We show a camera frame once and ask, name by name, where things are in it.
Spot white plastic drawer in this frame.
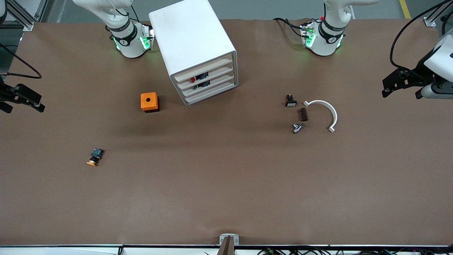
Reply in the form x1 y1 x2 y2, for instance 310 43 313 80
181 71 236 97
178 63 235 90
174 54 234 83
185 79 237 104

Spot white drawer cabinet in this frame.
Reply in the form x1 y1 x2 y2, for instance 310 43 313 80
149 0 239 107

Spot white curved plastic arc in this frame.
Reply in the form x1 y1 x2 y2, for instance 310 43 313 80
303 100 338 133

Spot paper table cover sheet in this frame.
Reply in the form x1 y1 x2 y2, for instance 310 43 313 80
0 18 453 247

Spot aluminium frame profile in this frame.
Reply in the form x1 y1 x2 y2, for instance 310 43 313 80
6 0 48 32
423 0 453 28

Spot yellow push button switch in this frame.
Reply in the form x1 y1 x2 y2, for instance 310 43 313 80
86 148 105 167

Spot black arm base cable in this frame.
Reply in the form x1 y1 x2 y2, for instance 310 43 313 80
273 18 305 38
120 0 140 22

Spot orange button enclosure box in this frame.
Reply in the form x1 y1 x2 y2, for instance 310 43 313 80
141 92 160 113

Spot grey metal mount bracket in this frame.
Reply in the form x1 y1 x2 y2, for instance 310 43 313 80
219 234 240 255

